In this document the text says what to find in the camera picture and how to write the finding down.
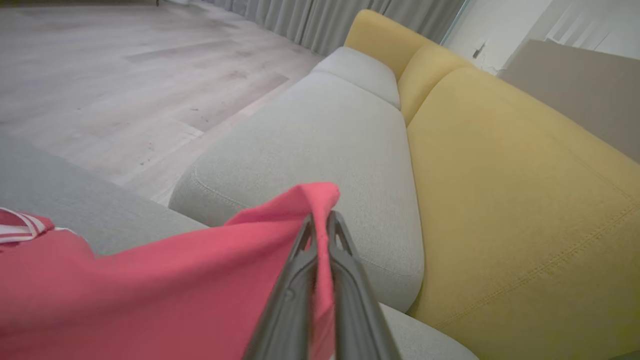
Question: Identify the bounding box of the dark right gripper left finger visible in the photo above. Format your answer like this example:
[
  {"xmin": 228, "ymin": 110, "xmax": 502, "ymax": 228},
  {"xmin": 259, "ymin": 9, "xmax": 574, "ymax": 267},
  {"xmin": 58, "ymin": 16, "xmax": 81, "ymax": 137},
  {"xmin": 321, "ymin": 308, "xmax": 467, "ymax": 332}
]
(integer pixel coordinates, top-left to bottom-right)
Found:
[{"xmin": 242, "ymin": 212, "xmax": 322, "ymax": 360}]

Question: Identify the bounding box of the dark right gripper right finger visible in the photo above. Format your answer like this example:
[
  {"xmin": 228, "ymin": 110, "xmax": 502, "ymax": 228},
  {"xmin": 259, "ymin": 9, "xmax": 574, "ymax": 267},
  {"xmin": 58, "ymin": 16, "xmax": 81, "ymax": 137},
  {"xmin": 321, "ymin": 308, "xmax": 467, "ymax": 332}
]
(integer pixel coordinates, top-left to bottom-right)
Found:
[{"xmin": 327, "ymin": 210, "xmax": 404, "ymax": 360}]

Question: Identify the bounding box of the red jersey with black number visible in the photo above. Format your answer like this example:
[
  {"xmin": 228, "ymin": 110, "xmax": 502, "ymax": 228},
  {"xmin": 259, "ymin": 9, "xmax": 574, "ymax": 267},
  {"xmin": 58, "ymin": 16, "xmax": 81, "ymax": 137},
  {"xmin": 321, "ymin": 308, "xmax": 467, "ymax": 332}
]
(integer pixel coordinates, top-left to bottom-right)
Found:
[{"xmin": 0, "ymin": 182, "xmax": 341, "ymax": 360}]

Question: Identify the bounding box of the long grey sofa seat cushion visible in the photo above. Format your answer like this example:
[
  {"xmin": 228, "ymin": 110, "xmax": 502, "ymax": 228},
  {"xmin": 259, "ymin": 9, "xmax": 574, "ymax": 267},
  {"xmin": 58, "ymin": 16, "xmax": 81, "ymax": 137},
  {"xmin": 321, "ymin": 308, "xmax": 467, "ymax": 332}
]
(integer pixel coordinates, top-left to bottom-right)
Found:
[{"xmin": 168, "ymin": 70, "xmax": 425, "ymax": 314}]

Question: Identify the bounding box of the large yellow sofa back cushion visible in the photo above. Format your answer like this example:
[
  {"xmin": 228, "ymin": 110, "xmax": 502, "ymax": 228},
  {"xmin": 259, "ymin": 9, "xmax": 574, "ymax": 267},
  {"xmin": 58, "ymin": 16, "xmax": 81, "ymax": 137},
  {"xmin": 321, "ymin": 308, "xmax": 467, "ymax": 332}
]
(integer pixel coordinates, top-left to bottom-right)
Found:
[{"xmin": 405, "ymin": 67, "xmax": 640, "ymax": 360}]

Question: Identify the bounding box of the short grey sofa seat cushion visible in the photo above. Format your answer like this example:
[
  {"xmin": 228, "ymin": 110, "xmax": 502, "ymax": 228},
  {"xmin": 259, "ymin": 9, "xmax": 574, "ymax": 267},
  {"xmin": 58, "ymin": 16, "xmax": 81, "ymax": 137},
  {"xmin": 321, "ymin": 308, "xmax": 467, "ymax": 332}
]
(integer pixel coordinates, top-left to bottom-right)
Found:
[{"xmin": 310, "ymin": 46, "xmax": 402, "ymax": 111}]

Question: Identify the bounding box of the medium yellow sofa back cushion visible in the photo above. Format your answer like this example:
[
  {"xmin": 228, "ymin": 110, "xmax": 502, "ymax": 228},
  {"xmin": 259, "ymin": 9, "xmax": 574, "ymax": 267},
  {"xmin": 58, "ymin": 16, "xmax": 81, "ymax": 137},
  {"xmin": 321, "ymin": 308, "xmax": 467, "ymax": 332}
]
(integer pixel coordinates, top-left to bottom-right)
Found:
[{"xmin": 397, "ymin": 44, "xmax": 476, "ymax": 126}]

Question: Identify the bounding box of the small yellow sofa back cushion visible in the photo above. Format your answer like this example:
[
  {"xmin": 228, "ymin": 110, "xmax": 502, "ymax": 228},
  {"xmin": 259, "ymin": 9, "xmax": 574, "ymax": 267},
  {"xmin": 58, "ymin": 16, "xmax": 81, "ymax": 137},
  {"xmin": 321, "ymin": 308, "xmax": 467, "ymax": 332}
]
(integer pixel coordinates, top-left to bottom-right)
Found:
[{"xmin": 343, "ymin": 9, "xmax": 437, "ymax": 81}]

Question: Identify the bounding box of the grey pleated curtain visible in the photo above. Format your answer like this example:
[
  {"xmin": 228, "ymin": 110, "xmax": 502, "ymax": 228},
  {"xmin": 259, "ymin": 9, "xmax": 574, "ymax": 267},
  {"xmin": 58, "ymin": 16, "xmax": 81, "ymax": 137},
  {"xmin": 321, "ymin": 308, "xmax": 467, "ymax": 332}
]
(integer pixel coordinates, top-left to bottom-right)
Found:
[{"xmin": 200, "ymin": 0, "xmax": 467, "ymax": 57}]

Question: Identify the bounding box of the grey-brown flat board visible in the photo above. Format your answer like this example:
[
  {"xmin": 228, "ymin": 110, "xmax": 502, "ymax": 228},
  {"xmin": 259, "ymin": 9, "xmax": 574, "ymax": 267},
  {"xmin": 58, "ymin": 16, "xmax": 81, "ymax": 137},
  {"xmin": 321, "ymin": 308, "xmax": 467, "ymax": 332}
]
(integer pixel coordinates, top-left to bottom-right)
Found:
[{"xmin": 497, "ymin": 39, "xmax": 640, "ymax": 164}]

